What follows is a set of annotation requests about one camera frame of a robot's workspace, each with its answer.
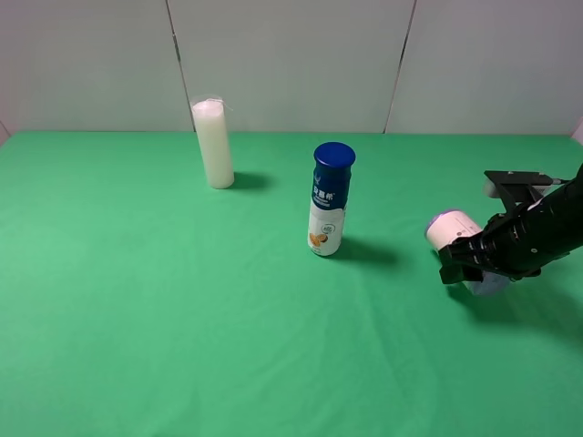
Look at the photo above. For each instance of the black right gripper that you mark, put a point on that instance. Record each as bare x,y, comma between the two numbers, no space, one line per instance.
517,245

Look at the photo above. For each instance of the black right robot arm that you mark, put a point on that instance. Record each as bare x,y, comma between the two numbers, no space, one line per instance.
566,200

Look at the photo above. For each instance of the blue capped yogurt bottle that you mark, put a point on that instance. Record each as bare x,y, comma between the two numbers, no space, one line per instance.
330,189

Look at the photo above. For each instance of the green tablecloth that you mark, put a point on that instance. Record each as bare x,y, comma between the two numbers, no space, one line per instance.
138,301

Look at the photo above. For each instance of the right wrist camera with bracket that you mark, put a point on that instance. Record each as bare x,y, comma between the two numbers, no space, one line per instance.
516,188

